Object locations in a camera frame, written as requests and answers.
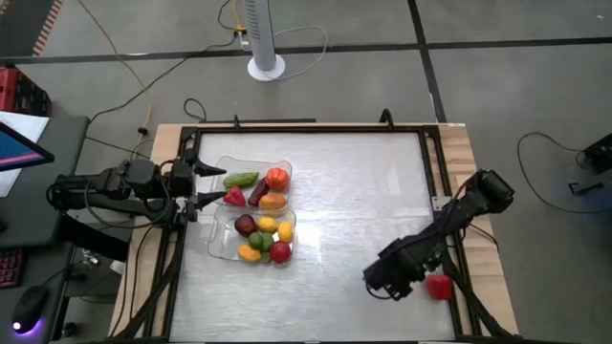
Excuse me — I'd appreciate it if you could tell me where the red bell pepper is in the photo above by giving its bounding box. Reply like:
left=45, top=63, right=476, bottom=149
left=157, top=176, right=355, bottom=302
left=426, top=273, right=454, bottom=301

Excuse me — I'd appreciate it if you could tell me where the red plastic crate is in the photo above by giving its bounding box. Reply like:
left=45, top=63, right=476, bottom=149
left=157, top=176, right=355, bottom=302
left=0, top=65, right=53, bottom=118

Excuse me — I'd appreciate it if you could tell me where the power strip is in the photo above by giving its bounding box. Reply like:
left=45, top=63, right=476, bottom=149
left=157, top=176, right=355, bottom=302
left=232, top=26, right=250, bottom=52

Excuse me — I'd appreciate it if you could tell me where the long black floor cable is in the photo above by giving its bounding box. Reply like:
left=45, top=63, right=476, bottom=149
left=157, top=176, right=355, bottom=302
left=88, top=0, right=240, bottom=126

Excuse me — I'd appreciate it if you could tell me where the orange yellow bell pepper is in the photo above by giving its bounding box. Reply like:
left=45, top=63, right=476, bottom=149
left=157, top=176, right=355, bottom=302
left=259, top=192, right=289, bottom=211

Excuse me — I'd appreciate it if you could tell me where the white paper sheet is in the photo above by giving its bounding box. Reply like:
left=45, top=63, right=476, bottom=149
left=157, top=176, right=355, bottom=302
left=0, top=110, right=51, bottom=198

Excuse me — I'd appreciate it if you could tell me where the white tower fan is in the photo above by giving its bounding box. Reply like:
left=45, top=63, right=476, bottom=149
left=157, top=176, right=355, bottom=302
left=242, top=0, right=287, bottom=82

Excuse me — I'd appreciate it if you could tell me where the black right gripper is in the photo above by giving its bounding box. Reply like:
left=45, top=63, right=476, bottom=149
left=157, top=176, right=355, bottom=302
left=362, top=247, right=427, bottom=303

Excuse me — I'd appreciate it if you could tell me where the dark grey desk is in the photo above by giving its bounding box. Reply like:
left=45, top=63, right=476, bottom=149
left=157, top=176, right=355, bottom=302
left=0, top=114, right=92, bottom=344

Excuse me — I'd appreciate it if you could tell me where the dark red apple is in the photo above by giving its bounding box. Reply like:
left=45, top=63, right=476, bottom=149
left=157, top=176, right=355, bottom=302
left=234, top=213, right=258, bottom=239

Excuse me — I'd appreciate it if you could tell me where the black curved floor cable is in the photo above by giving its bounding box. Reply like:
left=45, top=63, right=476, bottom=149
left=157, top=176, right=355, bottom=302
left=516, top=131, right=592, bottom=214

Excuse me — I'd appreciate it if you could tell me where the white floor cable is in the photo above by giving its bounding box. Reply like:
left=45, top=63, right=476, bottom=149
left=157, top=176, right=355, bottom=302
left=265, top=25, right=331, bottom=81

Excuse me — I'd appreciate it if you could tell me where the green cucumber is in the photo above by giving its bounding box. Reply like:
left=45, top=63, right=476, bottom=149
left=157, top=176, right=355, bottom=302
left=222, top=171, right=260, bottom=189

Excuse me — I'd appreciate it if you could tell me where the orange yellow mango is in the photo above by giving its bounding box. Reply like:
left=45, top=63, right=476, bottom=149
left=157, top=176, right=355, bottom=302
left=237, top=243, right=263, bottom=263

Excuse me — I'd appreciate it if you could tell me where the black computer mouse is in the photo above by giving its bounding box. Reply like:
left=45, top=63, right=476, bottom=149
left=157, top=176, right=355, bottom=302
left=11, top=284, right=49, bottom=336

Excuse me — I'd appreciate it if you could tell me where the black aluminium table frame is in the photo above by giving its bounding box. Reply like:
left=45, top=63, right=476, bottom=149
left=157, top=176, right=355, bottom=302
left=109, top=108, right=520, bottom=344

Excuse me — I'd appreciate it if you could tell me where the orange tomato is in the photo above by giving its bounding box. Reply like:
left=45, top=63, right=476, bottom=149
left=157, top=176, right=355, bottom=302
left=265, top=167, right=292, bottom=192

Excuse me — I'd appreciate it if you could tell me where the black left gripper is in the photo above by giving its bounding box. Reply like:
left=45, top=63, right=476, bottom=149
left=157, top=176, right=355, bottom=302
left=168, top=148, right=229, bottom=224

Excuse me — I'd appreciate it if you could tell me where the black looped cable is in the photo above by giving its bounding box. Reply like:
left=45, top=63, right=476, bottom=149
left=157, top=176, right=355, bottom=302
left=183, top=97, right=208, bottom=124

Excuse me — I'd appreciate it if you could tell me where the yellow floor cable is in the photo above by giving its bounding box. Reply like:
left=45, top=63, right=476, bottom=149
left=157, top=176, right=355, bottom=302
left=76, top=0, right=153, bottom=161

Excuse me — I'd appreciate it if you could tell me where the computer monitor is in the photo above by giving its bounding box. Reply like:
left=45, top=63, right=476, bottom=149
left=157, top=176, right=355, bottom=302
left=0, top=120, right=55, bottom=173

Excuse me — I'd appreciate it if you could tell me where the black floor device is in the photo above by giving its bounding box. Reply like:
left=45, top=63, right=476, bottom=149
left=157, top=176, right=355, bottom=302
left=567, top=132, right=612, bottom=196

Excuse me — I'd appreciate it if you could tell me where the backlit keyboard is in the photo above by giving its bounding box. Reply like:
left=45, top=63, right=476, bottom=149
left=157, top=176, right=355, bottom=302
left=0, top=247, right=24, bottom=290

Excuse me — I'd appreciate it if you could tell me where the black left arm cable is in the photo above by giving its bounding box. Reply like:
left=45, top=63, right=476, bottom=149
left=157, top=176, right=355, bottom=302
left=83, top=175, right=176, bottom=231

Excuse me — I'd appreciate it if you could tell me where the clear plastic basket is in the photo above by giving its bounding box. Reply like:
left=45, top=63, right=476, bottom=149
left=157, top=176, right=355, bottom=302
left=212, top=155, right=294, bottom=211
left=207, top=204, right=298, bottom=266

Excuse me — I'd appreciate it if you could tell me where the red round fruit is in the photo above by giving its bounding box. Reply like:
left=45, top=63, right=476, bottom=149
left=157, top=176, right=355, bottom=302
left=269, top=240, right=293, bottom=265

